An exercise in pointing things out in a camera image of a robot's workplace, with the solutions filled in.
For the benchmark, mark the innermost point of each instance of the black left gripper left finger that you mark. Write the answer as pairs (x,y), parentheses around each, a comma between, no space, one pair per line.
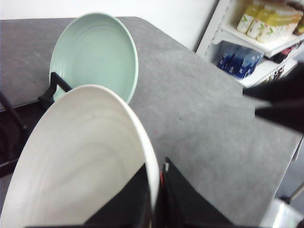
(129,207)

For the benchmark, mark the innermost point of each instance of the blue packaged bottles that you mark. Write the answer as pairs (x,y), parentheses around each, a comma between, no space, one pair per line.
(239,61)

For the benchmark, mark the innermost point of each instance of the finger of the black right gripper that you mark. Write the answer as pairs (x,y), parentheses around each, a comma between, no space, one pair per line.
(285,93)

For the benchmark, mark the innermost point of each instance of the yellow-green drink cartons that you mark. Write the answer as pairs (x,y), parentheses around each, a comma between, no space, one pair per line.
(272,21)

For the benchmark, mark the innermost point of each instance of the white plate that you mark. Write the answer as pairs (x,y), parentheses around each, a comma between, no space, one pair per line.
(89,146)

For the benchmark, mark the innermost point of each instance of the black plate rack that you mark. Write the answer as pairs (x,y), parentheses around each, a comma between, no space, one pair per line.
(16,121)

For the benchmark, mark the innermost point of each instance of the white shelf unit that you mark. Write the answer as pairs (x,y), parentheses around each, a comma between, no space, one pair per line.
(252,40)

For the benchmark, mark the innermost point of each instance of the green plate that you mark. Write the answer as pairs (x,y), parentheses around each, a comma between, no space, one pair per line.
(96,49)

